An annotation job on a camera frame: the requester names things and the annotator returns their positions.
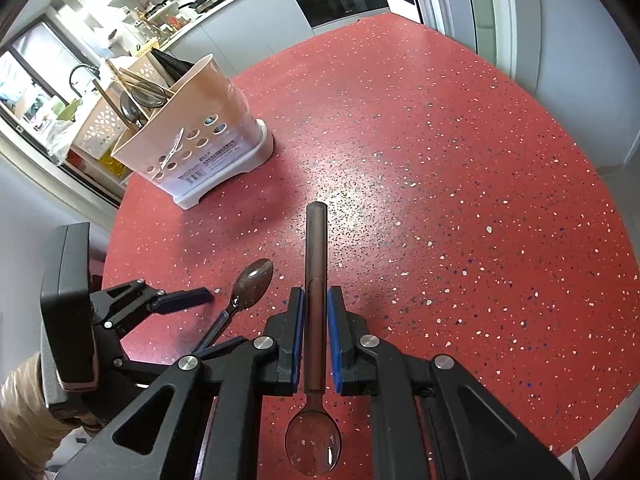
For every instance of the large dark plastic spoon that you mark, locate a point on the large dark plastic spoon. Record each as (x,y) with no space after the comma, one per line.
(316,240)

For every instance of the group of countertop jars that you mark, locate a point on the group of countertop jars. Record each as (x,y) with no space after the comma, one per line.
(160,20)

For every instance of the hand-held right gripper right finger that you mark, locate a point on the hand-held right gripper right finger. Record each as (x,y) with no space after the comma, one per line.
(334,340)

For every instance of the kitchen faucet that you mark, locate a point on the kitchen faucet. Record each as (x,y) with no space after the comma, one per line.
(75,72)

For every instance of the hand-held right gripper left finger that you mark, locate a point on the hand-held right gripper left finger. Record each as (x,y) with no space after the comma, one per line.
(298,340)

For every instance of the clear plastic bag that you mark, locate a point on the clear plastic bag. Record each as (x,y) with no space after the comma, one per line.
(62,140)

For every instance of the beige perforated shelf rack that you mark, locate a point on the beige perforated shelf rack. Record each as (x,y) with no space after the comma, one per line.
(97,127)

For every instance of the thin bamboo chopstick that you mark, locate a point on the thin bamboo chopstick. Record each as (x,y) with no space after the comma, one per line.
(112,105)

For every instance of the plain wooden chopstick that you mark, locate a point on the plain wooden chopstick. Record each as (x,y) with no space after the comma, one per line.
(135,77)

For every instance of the person's left forearm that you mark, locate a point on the person's left forearm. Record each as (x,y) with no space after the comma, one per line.
(25,400)

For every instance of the yellow packet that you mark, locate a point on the yellow packet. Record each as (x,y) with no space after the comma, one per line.
(112,162)

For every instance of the grey kitchen cabinet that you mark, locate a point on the grey kitchen cabinet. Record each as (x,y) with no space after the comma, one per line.
(260,25)

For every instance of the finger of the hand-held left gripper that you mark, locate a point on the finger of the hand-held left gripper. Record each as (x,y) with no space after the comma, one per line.
(145,370)
(185,298)

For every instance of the small dark plastic spoon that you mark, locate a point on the small dark plastic spoon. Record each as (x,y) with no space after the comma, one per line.
(255,280)

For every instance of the black bag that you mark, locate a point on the black bag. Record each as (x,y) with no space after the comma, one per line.
(170,65)

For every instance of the white perforated utensil holder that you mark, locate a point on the white perforated utensil holder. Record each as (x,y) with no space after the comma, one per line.
(220,125)

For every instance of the black frying pan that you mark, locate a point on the black frying pan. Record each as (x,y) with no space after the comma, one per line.
(207,0)

